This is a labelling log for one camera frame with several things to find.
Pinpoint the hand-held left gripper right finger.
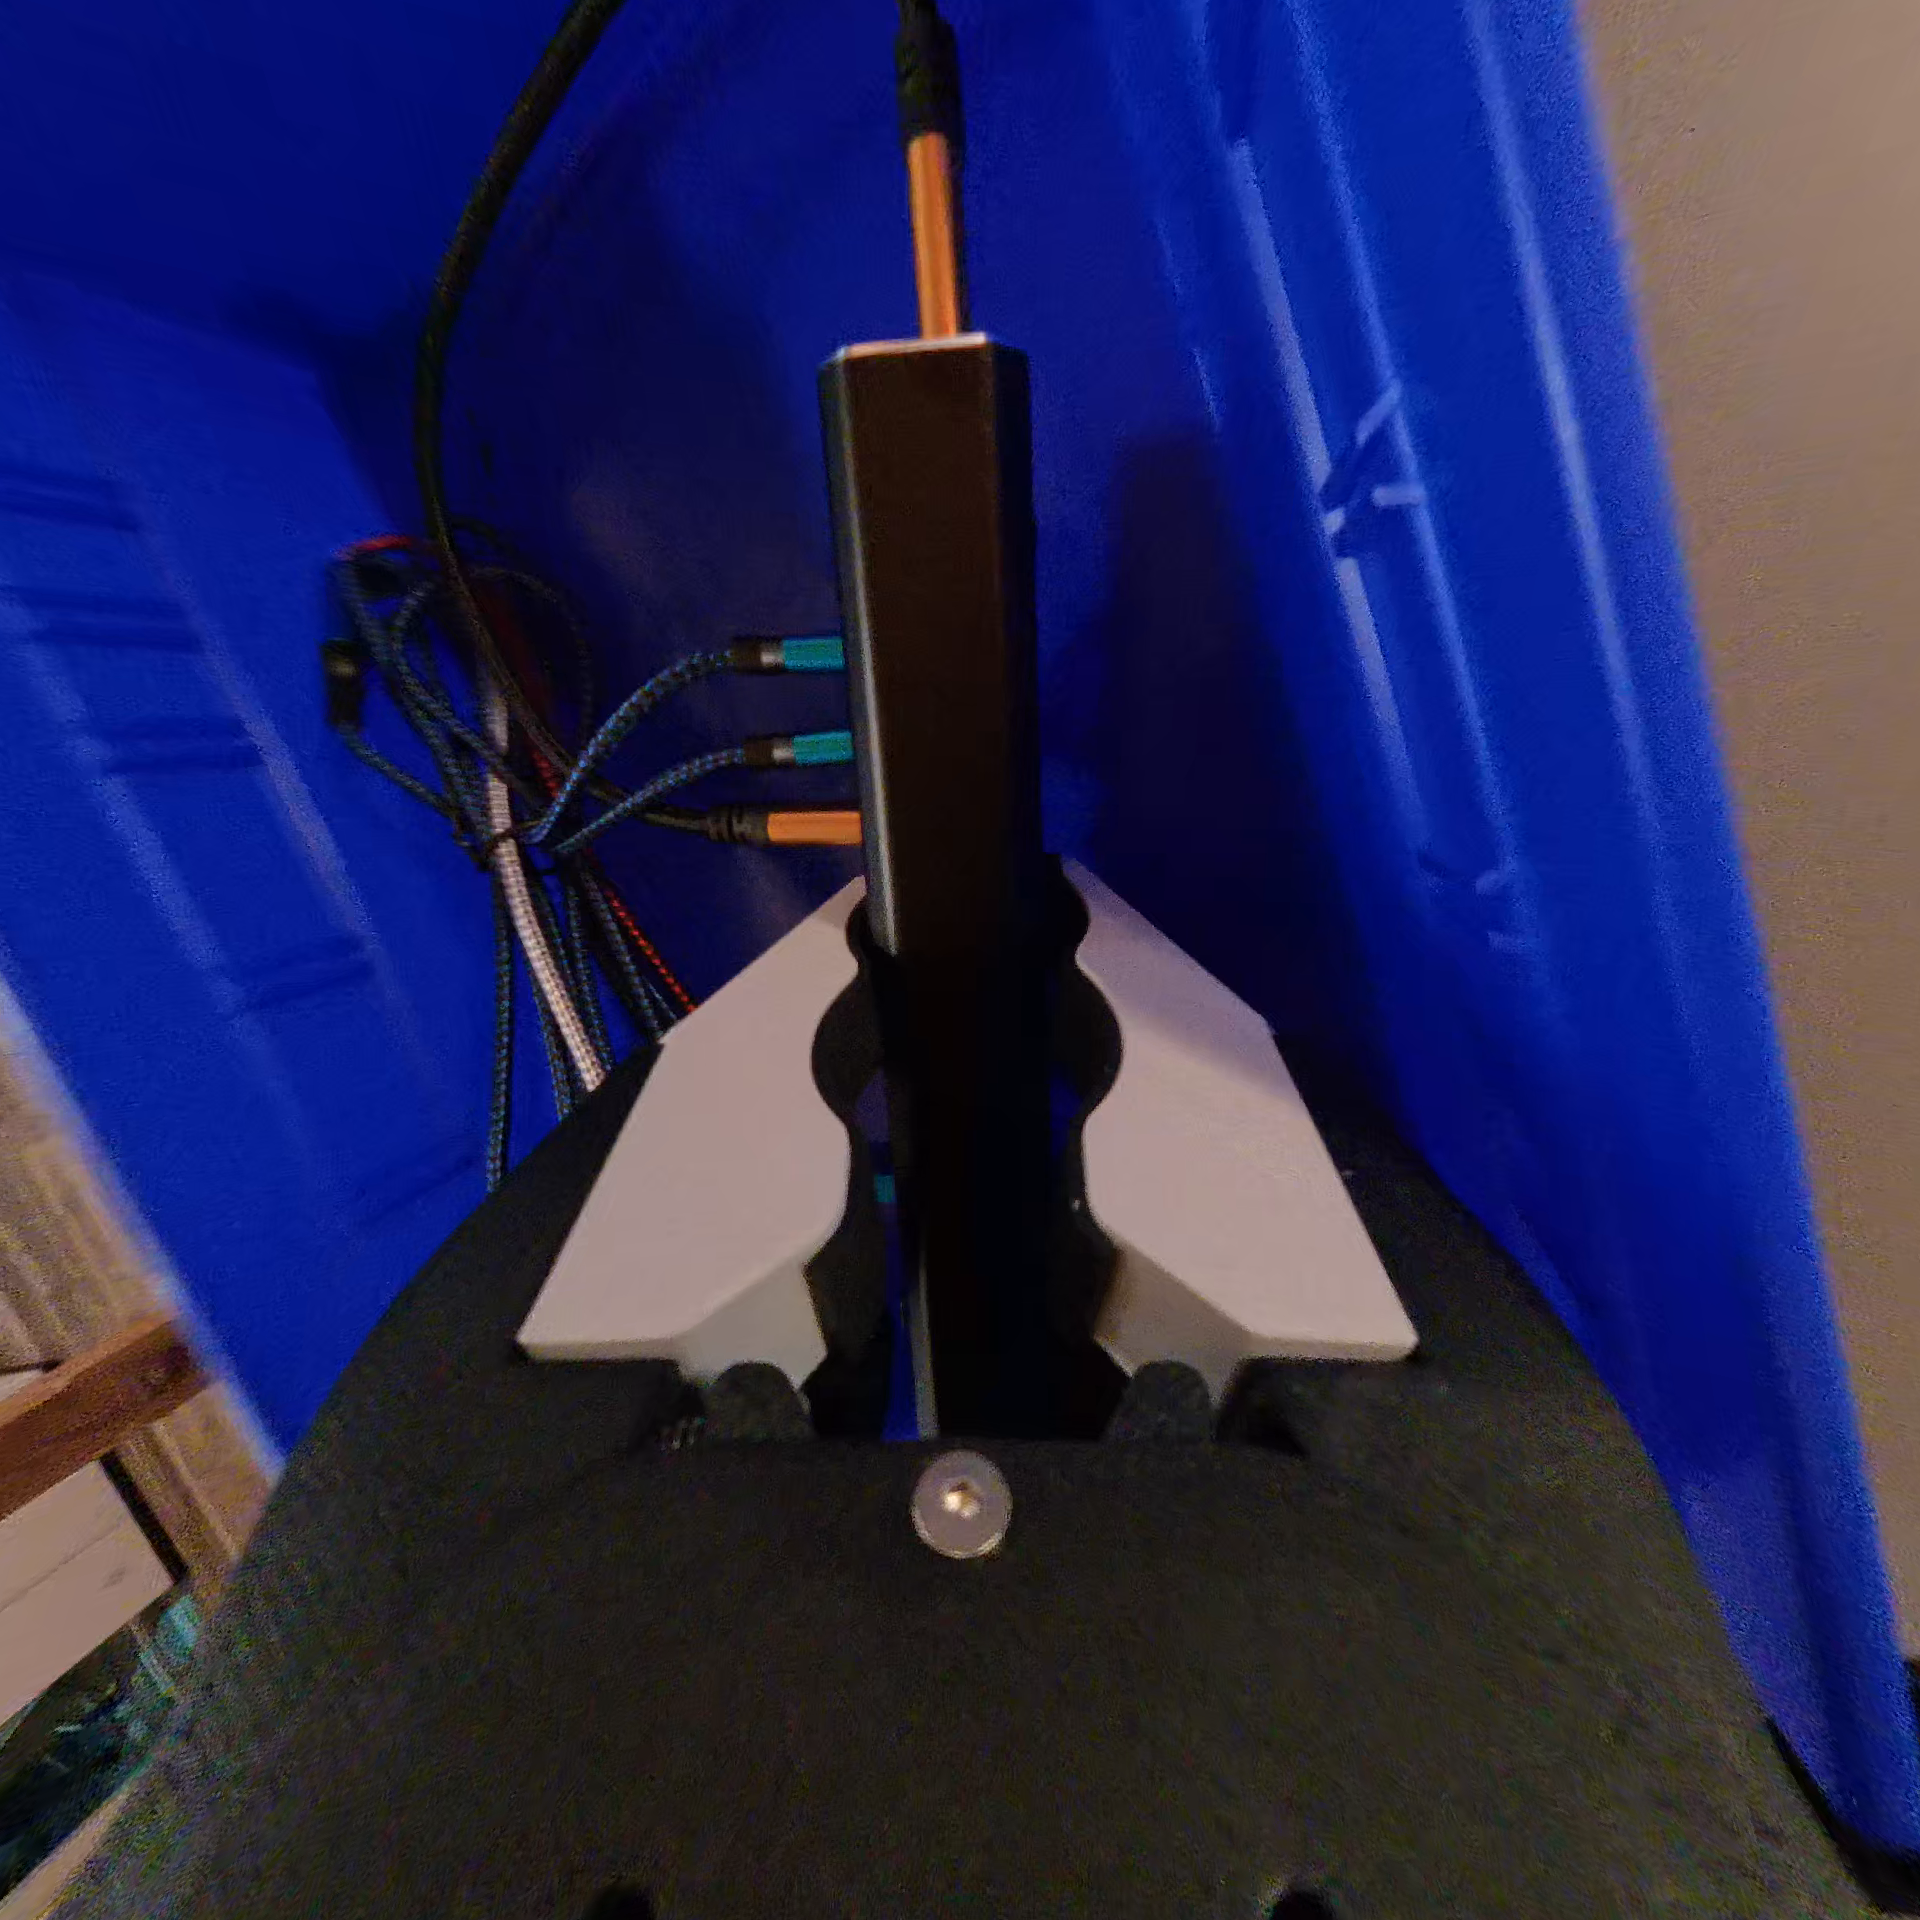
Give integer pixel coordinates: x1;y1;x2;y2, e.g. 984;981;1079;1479
1049;857;1422;1371

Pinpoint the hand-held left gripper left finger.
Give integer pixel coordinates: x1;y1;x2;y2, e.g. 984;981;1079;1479
517;883;907;1380

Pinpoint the glossy black usb hub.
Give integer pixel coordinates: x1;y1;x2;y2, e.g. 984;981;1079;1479
816;337;1086;1441

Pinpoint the wooden shelf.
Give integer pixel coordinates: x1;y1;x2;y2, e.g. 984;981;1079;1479
0;1308;217;1510

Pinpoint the blue plastic bin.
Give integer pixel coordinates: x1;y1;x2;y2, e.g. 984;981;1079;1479
0;0;1920;1870

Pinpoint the red black braided cable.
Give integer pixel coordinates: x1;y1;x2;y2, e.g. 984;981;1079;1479
333;530;705;1023

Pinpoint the white braided cable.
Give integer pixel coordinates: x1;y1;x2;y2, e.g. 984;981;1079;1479
477;675;613;1121

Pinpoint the orange plug black braided cable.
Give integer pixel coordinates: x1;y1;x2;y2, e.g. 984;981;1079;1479
415;0;871;859

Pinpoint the teal plug blue braided cable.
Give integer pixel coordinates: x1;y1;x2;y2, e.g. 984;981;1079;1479
546;630;846;842
541;729;860;872

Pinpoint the orange plug usb cable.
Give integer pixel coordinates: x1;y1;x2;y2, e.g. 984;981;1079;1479
892;0;977;347

